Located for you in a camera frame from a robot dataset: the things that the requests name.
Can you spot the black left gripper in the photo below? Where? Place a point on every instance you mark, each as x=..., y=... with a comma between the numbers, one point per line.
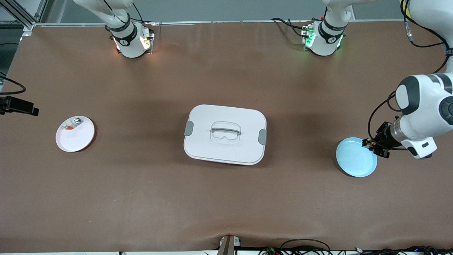
x=384, y=136

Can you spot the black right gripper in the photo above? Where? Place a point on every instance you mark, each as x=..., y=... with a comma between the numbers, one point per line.
x=20, y=106

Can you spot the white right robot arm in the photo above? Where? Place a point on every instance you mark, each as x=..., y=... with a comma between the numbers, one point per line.
x=131, y=46

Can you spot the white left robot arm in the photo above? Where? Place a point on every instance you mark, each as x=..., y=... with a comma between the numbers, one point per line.
x=424, y=102

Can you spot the white lidded storage box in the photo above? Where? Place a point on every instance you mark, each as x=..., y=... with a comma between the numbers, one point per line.
x=201, y=148

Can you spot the light blue round plate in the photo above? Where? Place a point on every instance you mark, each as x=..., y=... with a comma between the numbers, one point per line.
x=350, y=159

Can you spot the pink round plate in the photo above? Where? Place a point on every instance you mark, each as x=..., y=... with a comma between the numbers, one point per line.
x=76, y=146

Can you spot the clear white switch component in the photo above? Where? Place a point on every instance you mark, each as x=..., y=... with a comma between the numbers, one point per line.
x=75, y=122

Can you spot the aluminium frame post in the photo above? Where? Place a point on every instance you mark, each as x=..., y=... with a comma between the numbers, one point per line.
x=21, y=17

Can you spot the aluminium table edge rail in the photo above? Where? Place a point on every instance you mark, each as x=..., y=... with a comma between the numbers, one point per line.
x=230, y=22

